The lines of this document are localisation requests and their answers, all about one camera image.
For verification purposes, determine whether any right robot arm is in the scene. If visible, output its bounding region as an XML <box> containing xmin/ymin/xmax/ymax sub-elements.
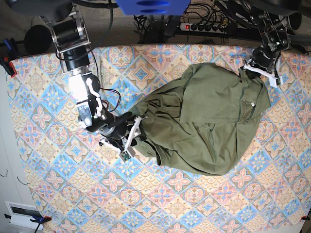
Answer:
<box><xmin>49</xmin><ymin>2</ymin><xmax>145</xmax><ymax>160</ymax></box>

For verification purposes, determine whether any green t-shirt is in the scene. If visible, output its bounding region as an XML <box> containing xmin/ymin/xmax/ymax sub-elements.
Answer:
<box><xmin>131</xmin><ymin>63</ymin><xmax>270</xmax><ymax>176</ymax></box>

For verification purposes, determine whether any patterned tablecloth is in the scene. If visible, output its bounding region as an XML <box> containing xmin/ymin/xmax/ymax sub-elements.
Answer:
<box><xmin>6</xmin><ymin>52</ymin><xmax>311</xmax><ymax>233</ymax></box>

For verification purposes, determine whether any blue orange clamp top left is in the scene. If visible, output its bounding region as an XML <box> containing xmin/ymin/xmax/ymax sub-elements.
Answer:
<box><xmin>0</xmin><ymin>38</ymin><xmax>17</xmax><ymax>77</ymax></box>

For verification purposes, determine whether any white power strip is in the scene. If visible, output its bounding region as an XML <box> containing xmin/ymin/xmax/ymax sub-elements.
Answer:
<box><xmin>179</xmin><ymin>23</ymin><xmax>225</xmax><ymax>33</ymax></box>

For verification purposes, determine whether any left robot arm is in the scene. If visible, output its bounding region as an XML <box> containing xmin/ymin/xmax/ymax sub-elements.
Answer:
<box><xmin>240</xmin><ymin>0</ymin><xmax>311</xmax><ymax>80</ymax></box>

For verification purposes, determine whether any black round stool base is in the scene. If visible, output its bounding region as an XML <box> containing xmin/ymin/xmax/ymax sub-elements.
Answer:
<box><xmin>24</xmin><ymin>25</ymin><xmax>52</xmax><ymax>55</ymax></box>

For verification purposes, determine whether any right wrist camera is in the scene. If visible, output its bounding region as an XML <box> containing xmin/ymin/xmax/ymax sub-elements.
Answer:
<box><xmin>119</xmin><ymin>146</ymin><xmax>136</xmax><ymax>162</ymax></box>

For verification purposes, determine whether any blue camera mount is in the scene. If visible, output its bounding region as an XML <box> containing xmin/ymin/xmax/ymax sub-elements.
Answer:
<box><xmin>116</xmin><ymin>0</ymin><xmax>190</xmax><ymax>16</ymax></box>

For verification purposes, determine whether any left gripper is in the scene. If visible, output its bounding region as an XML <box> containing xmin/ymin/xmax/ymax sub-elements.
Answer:
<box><xmin>245</xmin><ymin>47</ymin><xmax>281</xmax><ymax>79</ymax></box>

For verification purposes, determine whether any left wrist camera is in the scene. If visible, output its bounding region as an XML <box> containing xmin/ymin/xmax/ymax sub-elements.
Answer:
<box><xmin>268</xmin><ymin>76</ymin><xmax>283</xmax><ymax>88</ymax></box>

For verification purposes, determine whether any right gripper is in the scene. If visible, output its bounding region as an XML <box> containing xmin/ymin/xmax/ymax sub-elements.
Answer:
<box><xmin>98</xmin><ymin>114</ymin><xmax>148</xmax><ymax>151</ymax></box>

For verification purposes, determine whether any blue orange clamp bottom left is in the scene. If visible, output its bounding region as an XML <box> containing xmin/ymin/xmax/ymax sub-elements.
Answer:
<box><xmin>4</xmin><ymin>214</ymin><xmax>52</xmax><ymax>225</ymax></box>

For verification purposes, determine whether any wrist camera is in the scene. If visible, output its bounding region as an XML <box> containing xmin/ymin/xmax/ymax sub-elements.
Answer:
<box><xmin>119</xmin><ymin>146</ymin><xmax>136</xmax><ymax>162</ymax></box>
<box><xmin>268</xmin><ymin>76</ymin><xmax>283</xmax><ymax>88</ymax></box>

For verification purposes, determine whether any blue orange clamp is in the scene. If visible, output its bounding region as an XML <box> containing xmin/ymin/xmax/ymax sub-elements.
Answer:
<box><xmin>4</xmin><ymin>214</ymin><xmax>52</xmax><ymax>225</ymax></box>
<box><xmin>0</xmin><ymin>38</ymin><xmax>17</xmax><ymax>77</ymax></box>

